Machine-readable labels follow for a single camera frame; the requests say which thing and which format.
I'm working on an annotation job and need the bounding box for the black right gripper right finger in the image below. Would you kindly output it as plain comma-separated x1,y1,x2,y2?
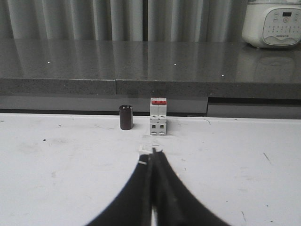
152,150,228,226

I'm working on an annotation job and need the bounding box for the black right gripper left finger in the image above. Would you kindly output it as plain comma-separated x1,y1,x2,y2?
88,154,153,226

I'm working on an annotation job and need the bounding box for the dark brown cylindrical capacitor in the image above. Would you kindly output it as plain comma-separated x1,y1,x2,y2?
119,105,133,130

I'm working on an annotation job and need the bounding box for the grey stone counter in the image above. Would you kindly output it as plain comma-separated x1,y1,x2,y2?
0,39,301,99

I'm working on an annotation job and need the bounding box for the grey pleated curtain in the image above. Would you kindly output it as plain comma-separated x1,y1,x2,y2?
0,0,247,42

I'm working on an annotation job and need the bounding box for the white circuit breaker red switch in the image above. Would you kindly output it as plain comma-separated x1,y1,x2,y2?
150,97,167,136

